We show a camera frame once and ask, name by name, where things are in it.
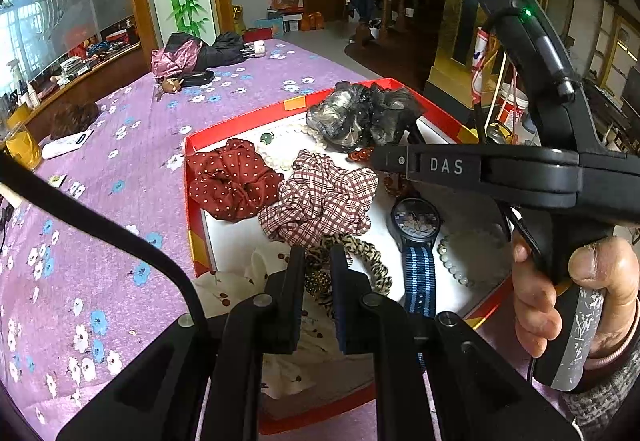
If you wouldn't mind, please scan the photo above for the grey black organza scrunchie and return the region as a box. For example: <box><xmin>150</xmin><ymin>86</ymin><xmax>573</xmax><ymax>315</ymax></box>
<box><xmin>305</xmin><ymin>81</ymin><xmax>427</xmax><ymax>154</ymax></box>

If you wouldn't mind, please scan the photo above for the purple floral tablecloth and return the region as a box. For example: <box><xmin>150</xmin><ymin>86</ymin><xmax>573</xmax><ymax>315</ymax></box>
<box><xmin>0</xmin><ymin>38</ymin><xmax>551</xmax><ymax>441</ymax></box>

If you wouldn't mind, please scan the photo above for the leopard print hair tie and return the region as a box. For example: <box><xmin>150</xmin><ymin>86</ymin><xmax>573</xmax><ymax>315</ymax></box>
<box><xmin>301</xmin><ymin>233</ymin><xmax>394</xmax><ymax>318</ymax></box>

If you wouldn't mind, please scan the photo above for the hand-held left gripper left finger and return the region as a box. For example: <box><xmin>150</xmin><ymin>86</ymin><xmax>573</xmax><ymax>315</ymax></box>
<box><xmin>56</xmin><ymin>246</ymin><xmax>307</xmax><ymax>441</ymax></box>

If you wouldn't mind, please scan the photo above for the white pearl necklace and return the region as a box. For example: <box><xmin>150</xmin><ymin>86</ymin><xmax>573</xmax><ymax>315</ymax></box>
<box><xmin>254</xmin><ymin>123</ymin><xmax>327</xmax><ymax>173</ymax></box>

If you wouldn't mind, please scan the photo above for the white plastic bucket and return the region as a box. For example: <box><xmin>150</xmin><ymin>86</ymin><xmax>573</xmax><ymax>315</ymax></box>
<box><xmin>496</xmin><ymin>82</ymin><xmax>532</xmax><ymax>131</ymax></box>

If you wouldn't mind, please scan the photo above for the wooden counter ledge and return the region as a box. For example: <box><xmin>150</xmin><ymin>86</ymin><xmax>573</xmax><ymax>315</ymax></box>
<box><xmin>0</xmin><ymin>40</ymin><xmax>146</xmax><ymax>142</ymax></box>

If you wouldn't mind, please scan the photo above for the pale green bead bracelet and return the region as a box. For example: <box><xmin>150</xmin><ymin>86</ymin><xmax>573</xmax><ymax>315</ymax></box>
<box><xmin>437</xmin><ymin>228</ymin><xmax>512</xmax><ymax>290</ymax></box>

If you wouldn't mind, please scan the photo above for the white booklet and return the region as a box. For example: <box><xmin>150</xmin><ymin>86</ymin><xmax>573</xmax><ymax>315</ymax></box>
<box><xmin>41</xmin><ymin>128</ymin><xmax>95</xmax><ymax>160</ymax></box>

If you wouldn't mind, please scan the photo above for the person's right hand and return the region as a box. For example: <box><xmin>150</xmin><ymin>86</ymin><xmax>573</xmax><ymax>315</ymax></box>
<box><xmin>511</xmin><ymin>231</ymin><xmax>640</xmax><ymax>364</ymax></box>

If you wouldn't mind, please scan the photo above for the red checkered scrunchie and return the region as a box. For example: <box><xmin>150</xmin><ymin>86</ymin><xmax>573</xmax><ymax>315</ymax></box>
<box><xmin>257</xmin><ymin>148</ymin><xmax>380</xmax><ymax>248</ymax></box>

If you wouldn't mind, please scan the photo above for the blue striped strap watch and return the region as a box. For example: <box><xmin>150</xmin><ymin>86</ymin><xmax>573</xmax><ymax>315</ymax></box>
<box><xmin>390</xmin><ymin>196</ymin><xmax>446</xmax><ymax>318</ymax></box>

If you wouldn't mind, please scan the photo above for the stack of orange boxes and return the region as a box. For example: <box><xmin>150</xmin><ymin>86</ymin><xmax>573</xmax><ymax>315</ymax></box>
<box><xmin>255</xmin><ymin>0</ymin><xmax>327</xmax><ymax>36</ymax></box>

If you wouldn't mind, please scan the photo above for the black glasses case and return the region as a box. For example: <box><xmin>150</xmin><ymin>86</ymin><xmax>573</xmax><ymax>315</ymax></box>
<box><xmin>180</xmin><ymin>70</ymin><xmax>216</xmax><ymax>86</ymax></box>

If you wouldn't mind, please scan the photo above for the brown furry wig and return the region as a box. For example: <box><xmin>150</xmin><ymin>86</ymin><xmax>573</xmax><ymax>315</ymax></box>
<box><xmin>49</xmin><ymin>101</ymin><xmax>100</xmax><ymax>140</ymax></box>

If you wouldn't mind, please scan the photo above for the person's right forearm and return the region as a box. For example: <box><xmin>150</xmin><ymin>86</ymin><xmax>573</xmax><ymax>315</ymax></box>
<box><xmin>559</xmin><ymin>321</ymin><xmax>640</xmax><ymax>441</ymax></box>

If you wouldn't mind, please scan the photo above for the yellow glass jar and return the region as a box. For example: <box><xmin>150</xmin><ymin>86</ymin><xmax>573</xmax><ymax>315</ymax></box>
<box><xmin>2</xmin><ymin>113</ymin><xmax>43</xmax><ymax>172</ymax></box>

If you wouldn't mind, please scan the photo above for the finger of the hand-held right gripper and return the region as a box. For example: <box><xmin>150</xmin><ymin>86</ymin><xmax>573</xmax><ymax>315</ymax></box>
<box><xmin>372</xmin><ymin>143</ymin><xmax>584</xmax><ymax>212</ymax></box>

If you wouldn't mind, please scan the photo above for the red-rimmed white tray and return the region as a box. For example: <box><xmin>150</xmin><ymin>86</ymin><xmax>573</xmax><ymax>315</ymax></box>
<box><xmin>182</xmin><ymin>77</ymin><xmax>517</xmax><ymax>437</ymax></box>

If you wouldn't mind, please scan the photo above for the dark red dotted scrunchie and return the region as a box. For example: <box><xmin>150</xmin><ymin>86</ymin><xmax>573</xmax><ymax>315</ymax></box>
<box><xmin>187</xmin><ymin>138</ymin><xmax>286</xmax><ymax>223</ymax></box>

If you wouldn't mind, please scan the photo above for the white cherry print scrunchie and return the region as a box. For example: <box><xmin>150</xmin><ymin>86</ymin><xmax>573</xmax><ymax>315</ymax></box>
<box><xmin>192</xmin><ymin>245</ymin><xmax>361</xmax><ymax>402</ymax></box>

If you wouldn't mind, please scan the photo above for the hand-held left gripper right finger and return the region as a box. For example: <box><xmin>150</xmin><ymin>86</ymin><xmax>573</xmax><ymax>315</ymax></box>
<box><xmin>329</xmin><ymin>245</ymin><xmax>577</xmax><ymax>441</ymax></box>

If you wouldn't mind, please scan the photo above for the red bead bracelet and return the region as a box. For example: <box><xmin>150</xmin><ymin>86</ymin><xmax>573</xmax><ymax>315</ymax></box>
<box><xmin>347</xmin><ymin>146</ymin><xmax>417</xmax><ymax>198</ymax></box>

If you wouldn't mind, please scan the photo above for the black cable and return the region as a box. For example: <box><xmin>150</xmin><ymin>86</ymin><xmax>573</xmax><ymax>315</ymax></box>
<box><xmin>0</xmin><ymin>152</ymin><xmax>212</xmax><ymax>328</ymax></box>

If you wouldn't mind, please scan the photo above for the black folded umbrella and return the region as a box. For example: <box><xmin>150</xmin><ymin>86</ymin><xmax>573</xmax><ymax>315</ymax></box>
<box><xmin>197</xmin><ymin>31</ymin><xmax>252</xmax><ymax>68</ymax></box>

